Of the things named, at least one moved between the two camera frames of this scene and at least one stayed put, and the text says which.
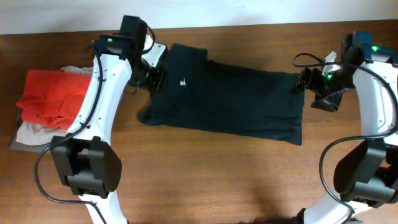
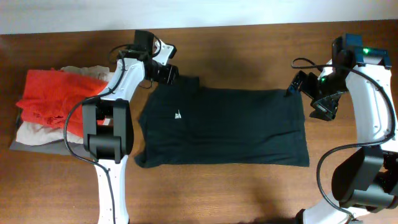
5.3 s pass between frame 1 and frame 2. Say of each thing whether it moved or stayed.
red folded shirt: stayed
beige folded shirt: stayed
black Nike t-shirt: moved
